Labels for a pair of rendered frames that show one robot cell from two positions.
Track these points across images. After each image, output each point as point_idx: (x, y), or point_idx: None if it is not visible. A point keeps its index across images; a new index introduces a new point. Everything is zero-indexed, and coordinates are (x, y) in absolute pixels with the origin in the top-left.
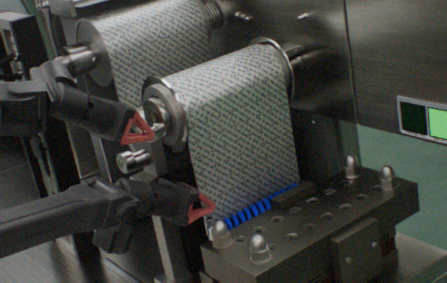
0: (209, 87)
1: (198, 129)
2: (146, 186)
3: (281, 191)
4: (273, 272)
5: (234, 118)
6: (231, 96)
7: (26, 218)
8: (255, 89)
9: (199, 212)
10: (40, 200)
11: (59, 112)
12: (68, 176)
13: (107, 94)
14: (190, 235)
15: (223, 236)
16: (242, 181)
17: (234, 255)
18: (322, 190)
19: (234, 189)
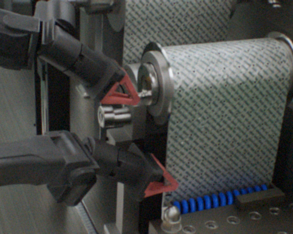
0: (207, 71)
1: (182, 110)
2: (112, 151)
3: (248, 190)
4: None
5: (223, 108)
6: (228, 86)
7: None
8: (256, 86)
9: (159, 188)
10: None
11: (47, 56)
12: (59, 103)
13: (120, 37)
14: (148, 200)
15: (173, 223)
16: (212, 169)
17: None
18: (288, 202)
19: (202, 174)
